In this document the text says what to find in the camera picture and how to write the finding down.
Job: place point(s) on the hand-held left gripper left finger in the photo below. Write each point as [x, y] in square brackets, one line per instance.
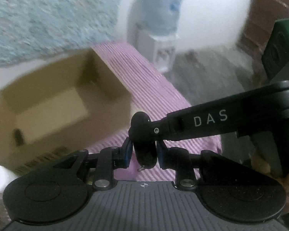
[128, 152]

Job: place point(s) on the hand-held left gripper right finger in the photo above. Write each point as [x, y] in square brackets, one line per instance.
[161, 155]

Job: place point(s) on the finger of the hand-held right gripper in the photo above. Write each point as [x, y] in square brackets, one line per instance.
[160, 128]

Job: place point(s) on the black tape roll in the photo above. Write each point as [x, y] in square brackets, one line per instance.
[144, 154]

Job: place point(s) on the cardboard box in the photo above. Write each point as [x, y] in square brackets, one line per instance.
[62, 105]

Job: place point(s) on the purple checked cloth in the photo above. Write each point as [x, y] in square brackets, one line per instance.
[149, 89]

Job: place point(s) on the white water dispenser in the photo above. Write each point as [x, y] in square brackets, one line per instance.
[159, 50]

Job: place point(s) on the blue water jug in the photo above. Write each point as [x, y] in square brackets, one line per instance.
[156, 9]

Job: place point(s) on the teal fluffy rug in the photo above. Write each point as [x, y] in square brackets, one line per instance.
[38, 16]

